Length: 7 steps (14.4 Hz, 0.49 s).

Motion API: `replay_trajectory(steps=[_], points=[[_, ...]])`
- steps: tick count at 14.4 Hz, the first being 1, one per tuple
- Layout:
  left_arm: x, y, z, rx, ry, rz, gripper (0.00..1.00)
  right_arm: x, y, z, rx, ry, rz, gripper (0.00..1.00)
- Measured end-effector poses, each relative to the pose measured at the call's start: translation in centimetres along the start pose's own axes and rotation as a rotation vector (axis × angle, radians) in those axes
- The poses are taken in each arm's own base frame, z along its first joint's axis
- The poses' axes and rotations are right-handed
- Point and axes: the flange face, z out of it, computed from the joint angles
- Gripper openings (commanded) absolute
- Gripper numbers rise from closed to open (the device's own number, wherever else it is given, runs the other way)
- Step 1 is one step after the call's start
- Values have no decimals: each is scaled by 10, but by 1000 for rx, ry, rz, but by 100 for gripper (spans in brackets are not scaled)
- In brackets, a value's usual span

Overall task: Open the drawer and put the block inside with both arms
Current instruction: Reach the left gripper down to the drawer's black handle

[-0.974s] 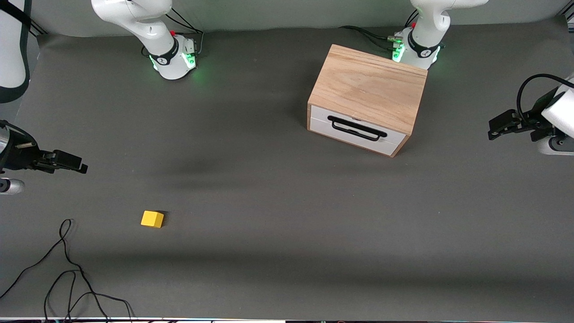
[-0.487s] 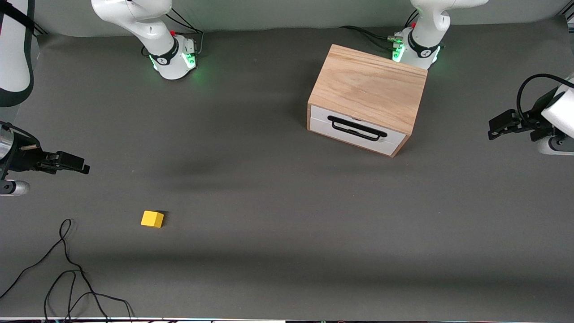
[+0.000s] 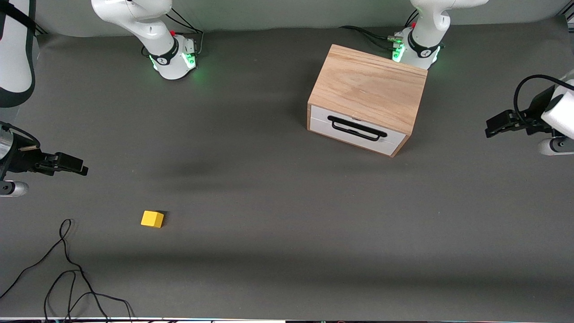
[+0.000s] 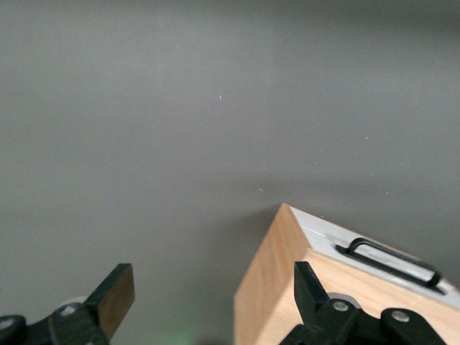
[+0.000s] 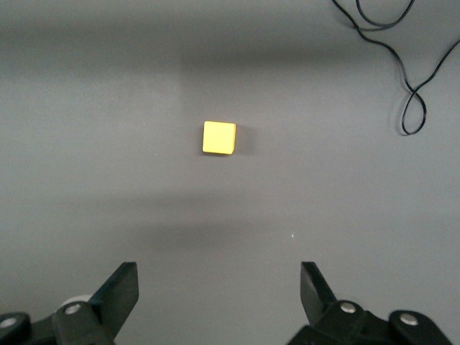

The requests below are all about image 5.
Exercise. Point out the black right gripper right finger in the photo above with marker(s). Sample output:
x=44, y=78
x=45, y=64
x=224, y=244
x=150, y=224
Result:
x=316, y=294

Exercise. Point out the yellow cube block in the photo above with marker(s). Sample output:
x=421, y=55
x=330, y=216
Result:
x=218, y=138

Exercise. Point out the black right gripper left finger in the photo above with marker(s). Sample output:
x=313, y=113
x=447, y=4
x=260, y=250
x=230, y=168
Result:
x=118, y=287

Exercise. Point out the dark grey table mat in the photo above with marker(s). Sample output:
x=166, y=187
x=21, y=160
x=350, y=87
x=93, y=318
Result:
x=108, y=143

